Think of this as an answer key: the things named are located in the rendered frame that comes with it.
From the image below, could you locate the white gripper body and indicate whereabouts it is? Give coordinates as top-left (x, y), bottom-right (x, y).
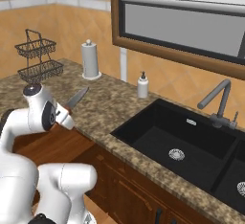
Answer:
top-left (56, 104), bottom-right (77, 131)

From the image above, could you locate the open wooden drawer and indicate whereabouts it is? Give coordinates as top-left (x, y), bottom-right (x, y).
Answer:
top-left (11, 123), bottom-right (98, 168)

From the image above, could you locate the white paper towel holder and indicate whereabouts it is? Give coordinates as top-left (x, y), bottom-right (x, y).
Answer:
top-left (80, 38), bottom-right (103, 81)

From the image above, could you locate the white soap dispenser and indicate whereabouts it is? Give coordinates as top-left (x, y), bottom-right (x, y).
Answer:
top-left (137, 71), bottom-right (150, 100)

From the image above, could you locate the wooden cupboard door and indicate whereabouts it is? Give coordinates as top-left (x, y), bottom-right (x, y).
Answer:
top-left (106, 165), bottom-right (165, 224)
top-left (164, 207), bottom-right (214, 224)

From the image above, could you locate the black double sink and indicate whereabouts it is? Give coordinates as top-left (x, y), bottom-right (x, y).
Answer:
top-left (109, 98), bottom-right (245, 216)

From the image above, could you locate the grey tap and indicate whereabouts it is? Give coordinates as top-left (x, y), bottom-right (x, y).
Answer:
top-left (196, 78), bottom-right (239, 130)

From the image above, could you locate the black wire two-tier stand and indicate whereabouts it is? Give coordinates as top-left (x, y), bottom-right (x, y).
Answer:
top-left (13, 28), bottom-right (65, 85)

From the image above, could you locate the white wall strip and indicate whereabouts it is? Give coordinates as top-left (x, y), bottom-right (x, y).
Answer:
top-left (119, 46), bottom-right (129, 83)

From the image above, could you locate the black cupboard handle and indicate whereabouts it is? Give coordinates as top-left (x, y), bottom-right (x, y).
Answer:
top-left (154, 208), bottom-right (164, 224)

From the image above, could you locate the window with brown frame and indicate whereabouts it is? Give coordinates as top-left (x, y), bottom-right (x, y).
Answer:
top-left (109, 0), bottom-right (245, 81)

